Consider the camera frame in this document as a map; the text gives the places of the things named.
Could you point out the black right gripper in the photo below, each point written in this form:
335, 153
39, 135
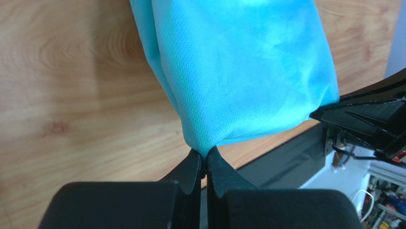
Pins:
367, 131

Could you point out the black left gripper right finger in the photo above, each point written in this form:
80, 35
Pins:
235, 203

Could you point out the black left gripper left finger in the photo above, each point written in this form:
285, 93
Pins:
173, 202

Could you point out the light teal t-shirt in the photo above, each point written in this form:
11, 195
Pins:
236, 70

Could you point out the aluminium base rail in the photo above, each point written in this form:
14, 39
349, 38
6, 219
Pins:
388, 172

